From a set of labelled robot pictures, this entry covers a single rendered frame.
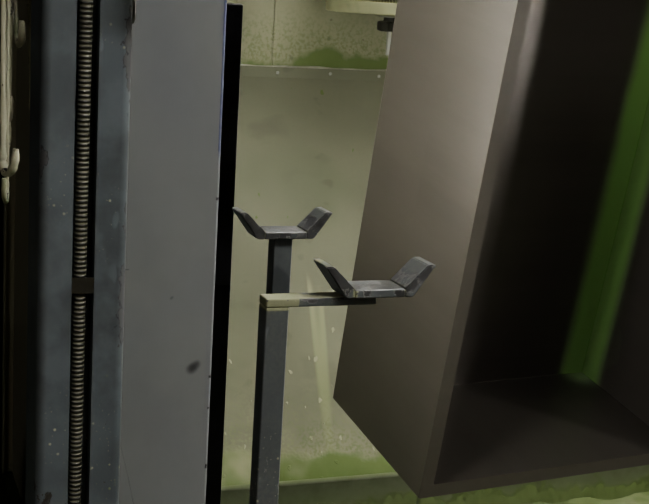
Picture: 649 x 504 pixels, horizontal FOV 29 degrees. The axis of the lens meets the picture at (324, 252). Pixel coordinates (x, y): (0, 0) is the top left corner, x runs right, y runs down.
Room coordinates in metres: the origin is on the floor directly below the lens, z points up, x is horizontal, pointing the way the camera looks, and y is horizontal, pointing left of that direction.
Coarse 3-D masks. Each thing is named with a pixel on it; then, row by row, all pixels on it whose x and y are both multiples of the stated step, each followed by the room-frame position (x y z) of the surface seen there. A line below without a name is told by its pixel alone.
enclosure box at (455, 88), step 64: (448, 0) 2.04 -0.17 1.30; (512, 0) 1.88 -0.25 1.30; (576, 0) 2.35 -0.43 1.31; (640, 0) 2.41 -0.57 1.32; (448, 64) 2.03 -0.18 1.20; (512, 64) 1.89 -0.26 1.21; (576, 64) 2.39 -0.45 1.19; (640, 64) 2.45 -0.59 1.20; (384, 128) 2.20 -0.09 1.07; (448, 128) 2.01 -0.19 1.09; (512, 128) 2.36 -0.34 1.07; (576, 128) 2.43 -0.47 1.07; (640, 128) 2.50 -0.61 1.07; (384, 192) 2.19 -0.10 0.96; (448, 192) 2.00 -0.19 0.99; (512, 192) 2.40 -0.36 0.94; (576, 192) 2.47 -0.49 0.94; (640, 192) 2.48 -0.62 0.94; (384, 256) 2.18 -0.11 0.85; (448, 256) 1.99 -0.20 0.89; (512, 256) 2.44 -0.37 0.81; (576, 256) 2.51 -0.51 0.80; (640, 256) 2.47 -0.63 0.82; (384, 320) 2.16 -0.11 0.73; (448, 320) 1.98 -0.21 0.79; (512, 320) 2.48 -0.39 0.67; (576, 320) 2.55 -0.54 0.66; (640, 320) 2.45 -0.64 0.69; (384, 384) 2.15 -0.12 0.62; (448, 384) 1.99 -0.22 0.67; (512, 384) 2.49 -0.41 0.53; (576, 384) 2.54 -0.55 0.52; (640, 384) 2.43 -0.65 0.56; (384, 448) 2.14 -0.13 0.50; (448, 448) 2.20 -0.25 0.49; (512, 448) 2.24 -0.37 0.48; (576, 448) 2.27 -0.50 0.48; (640, 448) 2.30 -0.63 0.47
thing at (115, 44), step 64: (64, 0) 0.82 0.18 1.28; (128, 0) 0.84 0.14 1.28; (64, 64) 0.82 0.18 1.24; (128, 64) 0.84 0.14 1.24; (64, 128) 0.82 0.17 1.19; (128, 128) 0.84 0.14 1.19; (64, 192) 0.82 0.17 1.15; (64, 256) 0.82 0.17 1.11; (64, 320) 0.82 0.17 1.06; (64, 384) 0.82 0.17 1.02; (64, 448) 0.82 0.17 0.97
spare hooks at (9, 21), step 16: (0, 0) 1.33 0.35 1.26; (16, 0) 1.38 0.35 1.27; (0, 16) 1.33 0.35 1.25; (16, 16) 1.39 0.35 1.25; (0, 32) 1.33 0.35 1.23; (16, 32) 1.39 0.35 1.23; (0, 48) 1.33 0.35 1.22; (0, 64) 1.33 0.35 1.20; (0, 80) 1.33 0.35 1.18; (0, 96) 1.33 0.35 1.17; (0, 112) 1.33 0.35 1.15; (0, 128) 1.33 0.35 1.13; (0, 144) 1.33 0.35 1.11; (0, 160) 1.33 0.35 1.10; (16, 160) 1.30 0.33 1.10
